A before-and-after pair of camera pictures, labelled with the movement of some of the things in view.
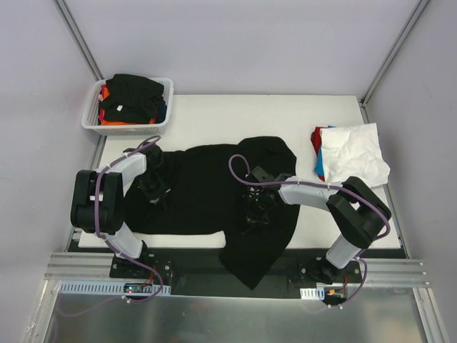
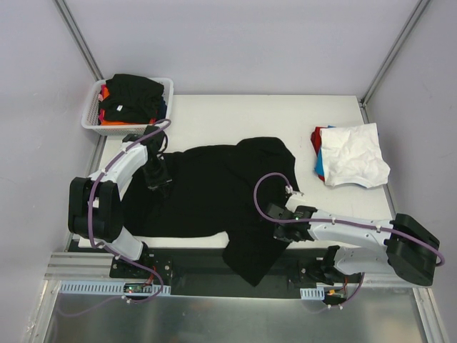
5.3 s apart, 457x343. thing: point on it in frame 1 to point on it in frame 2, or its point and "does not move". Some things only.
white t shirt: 354,152 does not move
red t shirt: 315,138 does not move
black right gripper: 255,206 to 283,232
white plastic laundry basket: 90,118 does not move
